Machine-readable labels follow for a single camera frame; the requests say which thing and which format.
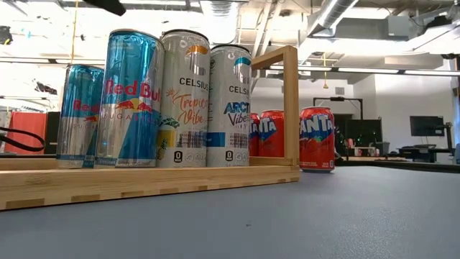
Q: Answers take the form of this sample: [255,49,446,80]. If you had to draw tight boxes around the blue silver Red Bull can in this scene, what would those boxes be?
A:
[93,28,166,169]
[56,63,106,169]

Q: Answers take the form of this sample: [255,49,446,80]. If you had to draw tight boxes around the white Celsius Tropical Vibe can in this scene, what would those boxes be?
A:
[156,28,212,169]

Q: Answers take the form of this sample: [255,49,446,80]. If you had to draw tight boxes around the white Celsius Arctic Vibe can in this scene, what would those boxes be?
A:
[206,43,253,168]

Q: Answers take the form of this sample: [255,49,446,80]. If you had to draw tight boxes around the red Fanta can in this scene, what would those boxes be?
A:
[298,106,336,173]
[249,112,261,158]
[258,109,285,158]

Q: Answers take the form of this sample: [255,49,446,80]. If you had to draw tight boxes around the wooden slatted shelf rack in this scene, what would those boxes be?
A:
[0,45,301,212]

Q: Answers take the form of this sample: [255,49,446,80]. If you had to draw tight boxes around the black ceiling device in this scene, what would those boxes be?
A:
[0,25,14,46]

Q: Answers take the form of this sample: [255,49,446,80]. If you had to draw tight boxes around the black partition panel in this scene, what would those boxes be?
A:
[45,111,61,155]

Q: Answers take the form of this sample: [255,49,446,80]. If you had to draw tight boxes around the orange partition panel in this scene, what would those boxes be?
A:
[4,111,48,155]

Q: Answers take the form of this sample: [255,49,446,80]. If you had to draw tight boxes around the black cabinet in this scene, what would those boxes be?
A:
[343,118,384,156]

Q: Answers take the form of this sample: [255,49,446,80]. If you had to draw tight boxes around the black computer monitor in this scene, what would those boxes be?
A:
[409,114,446,137]

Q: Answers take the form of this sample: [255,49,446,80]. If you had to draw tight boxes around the black office desk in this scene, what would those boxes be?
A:
[397,145,454,163]

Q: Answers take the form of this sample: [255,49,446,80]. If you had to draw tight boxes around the blue panel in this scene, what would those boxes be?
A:
[453,94,460,165]

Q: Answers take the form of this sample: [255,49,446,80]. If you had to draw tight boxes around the yellow cable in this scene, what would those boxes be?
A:
[70,0,80,65]

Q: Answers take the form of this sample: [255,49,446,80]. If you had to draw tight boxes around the black cable loop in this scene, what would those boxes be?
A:
[0,126,47,153]

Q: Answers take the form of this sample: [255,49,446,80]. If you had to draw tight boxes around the silver ventilation duct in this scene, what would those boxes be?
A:
[290,0,360,65]

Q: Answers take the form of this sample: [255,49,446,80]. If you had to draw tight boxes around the yellow hanging cord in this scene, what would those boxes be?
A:
[322,52,329,89]

